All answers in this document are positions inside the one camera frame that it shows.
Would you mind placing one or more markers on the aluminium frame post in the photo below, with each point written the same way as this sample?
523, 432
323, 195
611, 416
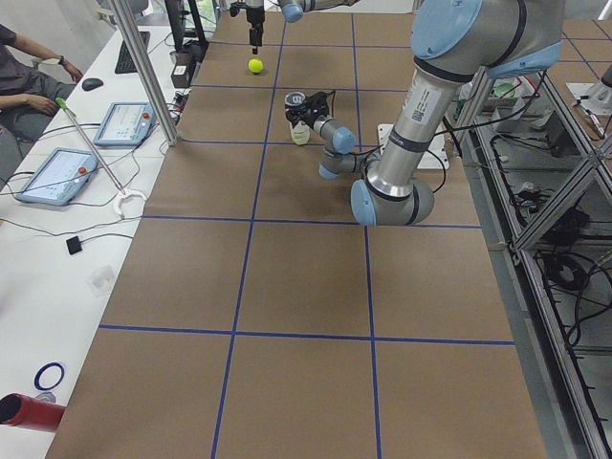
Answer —
131, 36

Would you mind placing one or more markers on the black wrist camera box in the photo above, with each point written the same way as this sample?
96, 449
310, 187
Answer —
317, 104

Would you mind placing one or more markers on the small black square device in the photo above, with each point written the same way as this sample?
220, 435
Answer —
74, 245

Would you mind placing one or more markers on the red cylinder tube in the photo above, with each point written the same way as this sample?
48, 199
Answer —
26, 412

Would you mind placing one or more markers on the blue tape roll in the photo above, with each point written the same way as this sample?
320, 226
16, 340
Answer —
49, 376

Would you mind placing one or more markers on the blue teach pendant near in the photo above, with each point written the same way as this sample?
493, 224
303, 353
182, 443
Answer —
60, 178

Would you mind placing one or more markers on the blue teach pendant far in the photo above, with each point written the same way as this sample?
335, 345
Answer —
125, 124

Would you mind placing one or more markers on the black computer mouse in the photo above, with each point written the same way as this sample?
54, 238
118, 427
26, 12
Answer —
91, 83

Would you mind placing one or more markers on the white blue tennis ball can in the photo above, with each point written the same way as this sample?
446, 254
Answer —
300, 134

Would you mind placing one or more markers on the blue teach pendant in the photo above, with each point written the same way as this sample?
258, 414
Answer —
60, 178
125, 124

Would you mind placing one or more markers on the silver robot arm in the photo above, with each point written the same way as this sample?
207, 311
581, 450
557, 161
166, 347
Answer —
292, 11
450, 41

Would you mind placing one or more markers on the grabber stick green handle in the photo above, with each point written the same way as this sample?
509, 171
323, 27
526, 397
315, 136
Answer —
123, 193

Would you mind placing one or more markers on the yellow Wilson tennis ball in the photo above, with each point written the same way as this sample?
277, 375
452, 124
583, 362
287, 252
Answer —
256, 66

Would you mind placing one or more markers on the person in grey shirt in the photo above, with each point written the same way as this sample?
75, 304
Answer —
27, 94

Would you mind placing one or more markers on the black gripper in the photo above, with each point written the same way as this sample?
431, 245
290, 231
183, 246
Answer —
302, 116
253, 20

